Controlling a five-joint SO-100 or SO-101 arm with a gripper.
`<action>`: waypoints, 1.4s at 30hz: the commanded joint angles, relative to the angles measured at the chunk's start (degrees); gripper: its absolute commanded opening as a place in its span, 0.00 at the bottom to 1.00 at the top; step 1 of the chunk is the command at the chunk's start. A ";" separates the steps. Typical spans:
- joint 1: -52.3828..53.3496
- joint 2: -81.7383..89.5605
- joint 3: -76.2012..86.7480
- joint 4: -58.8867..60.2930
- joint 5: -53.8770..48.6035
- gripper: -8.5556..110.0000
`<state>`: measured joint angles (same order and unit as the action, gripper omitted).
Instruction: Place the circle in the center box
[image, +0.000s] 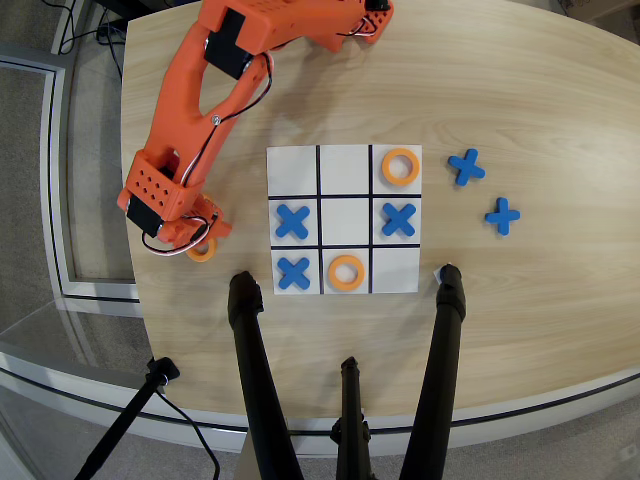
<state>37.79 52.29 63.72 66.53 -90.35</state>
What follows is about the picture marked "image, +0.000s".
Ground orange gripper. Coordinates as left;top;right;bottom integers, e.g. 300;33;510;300
157;193;234;252

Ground cardboard box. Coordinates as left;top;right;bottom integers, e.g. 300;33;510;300
552;0;640;24

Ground blue cross piece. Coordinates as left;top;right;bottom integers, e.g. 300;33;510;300
274;203;312;240
446;147;487;188
381;201;418;239
276;256;313;292
483;196;522;238

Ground white tic-tac-toe board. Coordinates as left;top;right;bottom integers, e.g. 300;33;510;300
266;144;424;296

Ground white framed glass panel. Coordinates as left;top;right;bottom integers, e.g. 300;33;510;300
0;42;145;319

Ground black stand pole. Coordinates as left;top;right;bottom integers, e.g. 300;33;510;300
73;356;182;480

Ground black furniture base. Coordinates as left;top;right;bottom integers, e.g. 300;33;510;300
93;0;202;17

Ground thin black tripod leg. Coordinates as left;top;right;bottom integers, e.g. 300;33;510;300
329;355;377;480

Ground orange ring piece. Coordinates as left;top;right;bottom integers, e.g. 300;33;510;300
326;254;367;293
184;236;219;264
381;147;422;188

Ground black stand cable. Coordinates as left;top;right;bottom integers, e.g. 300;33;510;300
153;388;222;480

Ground black floor cables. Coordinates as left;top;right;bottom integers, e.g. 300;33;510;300
52;0;127;80

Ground black camera tripod legs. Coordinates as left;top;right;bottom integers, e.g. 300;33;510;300
0;348;640;458

